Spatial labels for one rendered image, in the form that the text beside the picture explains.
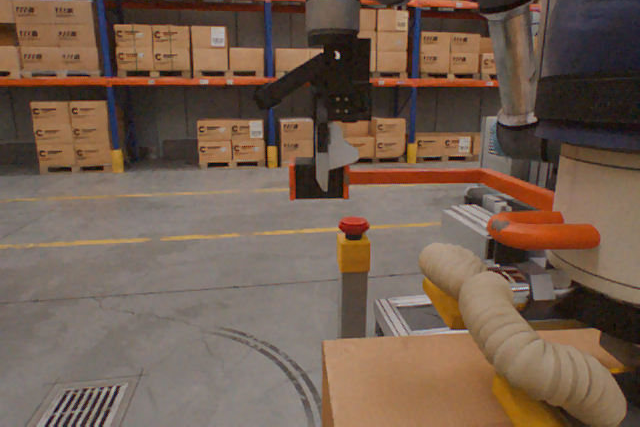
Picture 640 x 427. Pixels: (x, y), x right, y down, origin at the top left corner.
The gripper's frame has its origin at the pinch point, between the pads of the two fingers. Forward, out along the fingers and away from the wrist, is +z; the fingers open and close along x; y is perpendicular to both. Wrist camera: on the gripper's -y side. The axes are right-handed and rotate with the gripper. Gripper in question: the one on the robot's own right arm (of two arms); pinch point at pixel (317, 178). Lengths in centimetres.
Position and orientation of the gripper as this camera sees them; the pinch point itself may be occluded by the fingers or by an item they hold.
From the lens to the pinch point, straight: 59.6
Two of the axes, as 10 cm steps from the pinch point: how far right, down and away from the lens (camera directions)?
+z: 0.0, 9.7, 2.4
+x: -0.8, -2.4, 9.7
